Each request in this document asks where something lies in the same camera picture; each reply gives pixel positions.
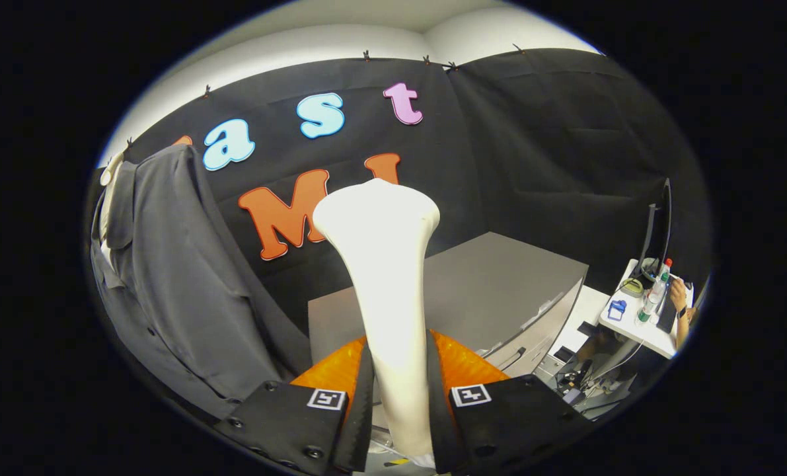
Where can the small blue box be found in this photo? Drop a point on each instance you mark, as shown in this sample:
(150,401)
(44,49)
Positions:
(617,310)

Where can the black keyboard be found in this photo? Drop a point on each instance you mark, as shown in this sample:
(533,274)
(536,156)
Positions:
(665,317)

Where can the white desk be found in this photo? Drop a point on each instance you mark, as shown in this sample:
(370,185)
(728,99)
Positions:
(651,334)

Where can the olive round object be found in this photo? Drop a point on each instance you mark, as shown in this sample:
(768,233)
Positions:
(631,286)

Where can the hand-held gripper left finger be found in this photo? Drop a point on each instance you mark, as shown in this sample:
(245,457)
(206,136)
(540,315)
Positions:
(363,396)

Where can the white mannequin torso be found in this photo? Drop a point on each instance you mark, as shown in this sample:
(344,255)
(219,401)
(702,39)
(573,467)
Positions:
(111,173)

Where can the white garment steamer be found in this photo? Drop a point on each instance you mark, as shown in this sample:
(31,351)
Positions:
(383,264)

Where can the grey button shirt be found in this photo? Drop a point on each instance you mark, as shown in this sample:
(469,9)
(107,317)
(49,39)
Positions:
(182,284)

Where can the computer monitor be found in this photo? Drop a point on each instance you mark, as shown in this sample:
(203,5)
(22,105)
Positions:
(664,225)

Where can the grey cabinet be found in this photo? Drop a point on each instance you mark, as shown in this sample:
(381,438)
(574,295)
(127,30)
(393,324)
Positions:
(492,277)

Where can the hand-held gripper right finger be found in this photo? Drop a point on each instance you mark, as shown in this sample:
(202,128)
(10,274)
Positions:
(436,410)

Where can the clear plastic bottle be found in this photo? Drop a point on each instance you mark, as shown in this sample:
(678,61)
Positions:
(654,294)

